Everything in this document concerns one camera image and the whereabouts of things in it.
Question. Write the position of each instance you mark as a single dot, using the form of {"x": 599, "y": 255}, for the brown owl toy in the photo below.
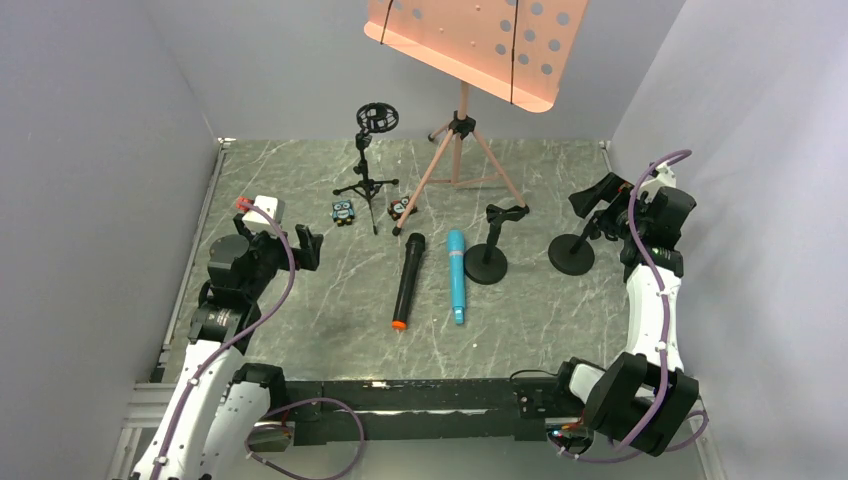
{"x": 398, "y": 207}

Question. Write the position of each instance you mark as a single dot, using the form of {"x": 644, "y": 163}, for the blue owl toy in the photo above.
{"x": 343, "y": 213}

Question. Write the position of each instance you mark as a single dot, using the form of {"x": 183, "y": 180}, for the black round base mic stand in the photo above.
{"x": 485, "y": 263}

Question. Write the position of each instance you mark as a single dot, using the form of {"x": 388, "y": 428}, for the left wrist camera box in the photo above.
{"x": 261, "y": 214}

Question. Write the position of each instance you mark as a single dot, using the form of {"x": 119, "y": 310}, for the pink music stand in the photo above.
{"x": 516, "y": 51}

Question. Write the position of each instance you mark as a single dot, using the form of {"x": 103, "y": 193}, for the blue microphone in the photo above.
{"x": 456, "y": 249}

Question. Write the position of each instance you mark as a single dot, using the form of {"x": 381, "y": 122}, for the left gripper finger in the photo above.
{"x": 241, "y": 227}
{"x": 307, "y": 255}

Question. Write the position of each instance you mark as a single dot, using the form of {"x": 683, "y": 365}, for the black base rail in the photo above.
{"x": 523, "y": 408}

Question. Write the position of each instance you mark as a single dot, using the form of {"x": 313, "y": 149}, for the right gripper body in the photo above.
{"x": 610, "y": 206}

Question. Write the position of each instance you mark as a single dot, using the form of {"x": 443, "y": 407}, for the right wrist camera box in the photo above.
{"x": 662, "y": 176}

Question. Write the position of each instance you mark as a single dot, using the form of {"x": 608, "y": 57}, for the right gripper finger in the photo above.
{"x": 594, "y": 229}
{"x": 606, "y": 190}

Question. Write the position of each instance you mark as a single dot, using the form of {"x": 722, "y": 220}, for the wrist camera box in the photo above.
{"x": 261, "y": 214}
{"x": 662, "y": 176}

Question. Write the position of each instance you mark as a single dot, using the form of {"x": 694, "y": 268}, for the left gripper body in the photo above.
{"x": 291, "y": 245}

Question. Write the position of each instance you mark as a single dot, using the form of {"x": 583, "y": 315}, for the black round base clip stand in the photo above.
{"x": 571, "y": 254}

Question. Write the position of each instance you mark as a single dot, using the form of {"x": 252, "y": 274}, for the black microphone orange end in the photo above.
{"x": 414, "y": 249}

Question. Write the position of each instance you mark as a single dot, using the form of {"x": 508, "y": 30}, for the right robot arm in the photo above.
{"x": 644, "y": 396}

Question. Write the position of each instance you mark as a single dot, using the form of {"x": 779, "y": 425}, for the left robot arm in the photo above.
{"x": 219, "y": 395}

